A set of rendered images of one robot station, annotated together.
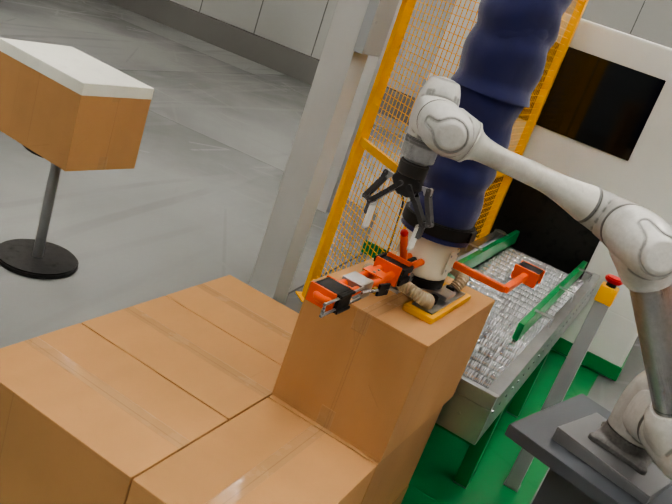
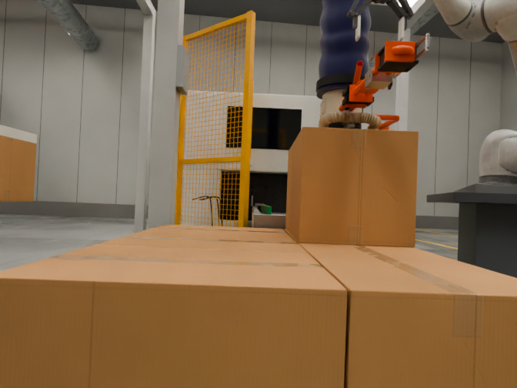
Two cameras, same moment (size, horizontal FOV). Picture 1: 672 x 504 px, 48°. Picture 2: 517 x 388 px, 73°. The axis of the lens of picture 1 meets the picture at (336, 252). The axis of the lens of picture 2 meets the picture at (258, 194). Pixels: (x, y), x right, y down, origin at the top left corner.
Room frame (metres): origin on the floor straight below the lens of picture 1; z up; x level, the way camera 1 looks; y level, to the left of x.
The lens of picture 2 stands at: (1.02, 0.65, 0.69)
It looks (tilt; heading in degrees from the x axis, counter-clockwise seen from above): 1 degrees up; 336
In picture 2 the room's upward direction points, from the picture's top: 2 degrees clockwise
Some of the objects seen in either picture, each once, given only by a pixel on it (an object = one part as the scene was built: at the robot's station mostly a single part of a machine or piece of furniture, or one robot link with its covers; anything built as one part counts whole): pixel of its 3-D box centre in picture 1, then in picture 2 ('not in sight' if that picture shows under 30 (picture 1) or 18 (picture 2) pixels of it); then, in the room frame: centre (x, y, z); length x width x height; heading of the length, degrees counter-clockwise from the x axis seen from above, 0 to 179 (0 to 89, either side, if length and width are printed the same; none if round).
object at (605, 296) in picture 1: (558, 390); not in sight; (2.91, -1.07, 0.50); 0.07 x 0.07 x 1.00; 67
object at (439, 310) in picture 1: (440, 297); not in sight; (2.22, -0.35, 0.97); 0.34 x 0.10 x 0.05; 156
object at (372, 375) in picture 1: (388, 344); (338, 188); (2.25, -0.26, 0.75); 0.60 x 0.40 x 0.40; 156
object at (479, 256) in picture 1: (473, 253); (261, 209); (4.09, -0.73, 0.60); 1.60 x 0.11 x 0.09; 157
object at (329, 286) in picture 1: (329, 293); (393, 57); (1.71, -0.02, 1.07); 0.08 x 0.07 x 0.05; 156
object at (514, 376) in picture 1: (551, 335); not in sight; (3.53, -1.14, 0.50); 2.31 x 0.05 x 0.19; 157
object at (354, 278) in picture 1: (356, 285); (378, 78); (1.83, -0.08, 1.06); 0.07 x 0.07 x 0.04; 66
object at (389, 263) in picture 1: (391, 269); (358, 96); (2.03, -0.16, 1.07); 0.10 x 0.08 x 0.06; 66
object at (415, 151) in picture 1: (419, 150); not in sight; (1.87, -0.11, 1.44); 0.09 x 0.09 x 0.06
